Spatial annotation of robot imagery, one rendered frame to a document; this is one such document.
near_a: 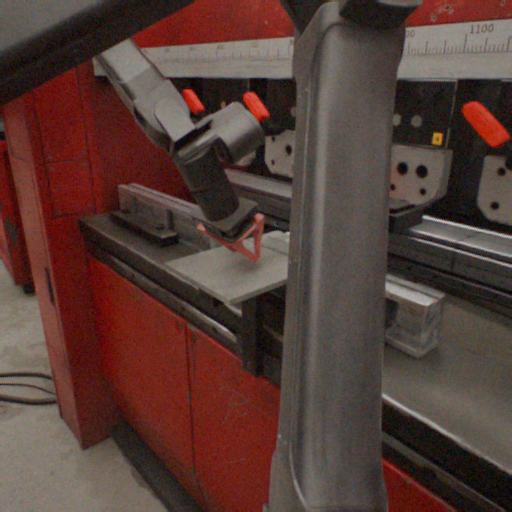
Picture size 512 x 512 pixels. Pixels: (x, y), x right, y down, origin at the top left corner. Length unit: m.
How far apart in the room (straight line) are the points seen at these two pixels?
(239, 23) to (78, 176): 0.78
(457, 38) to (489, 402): 0.48
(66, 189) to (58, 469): 0.99
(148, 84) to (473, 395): 0.61
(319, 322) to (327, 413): 0.05
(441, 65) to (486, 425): 0.46
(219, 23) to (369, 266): 0.77
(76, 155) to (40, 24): 1.23
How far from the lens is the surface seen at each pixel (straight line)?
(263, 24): 0.89
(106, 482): 1.82
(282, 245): 0.82
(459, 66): 0.66
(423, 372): 0.77
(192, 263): 0.78
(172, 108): 0.64
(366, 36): 0.31
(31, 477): 1.92
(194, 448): 1.29
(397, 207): 1.02
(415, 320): 0.77
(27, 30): 0.28
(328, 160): 0.28
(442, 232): 1.05
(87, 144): 1.52
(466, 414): 0.71
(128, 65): 0.67
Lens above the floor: 1.30
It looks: 22 degrees down
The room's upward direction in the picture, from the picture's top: straight up
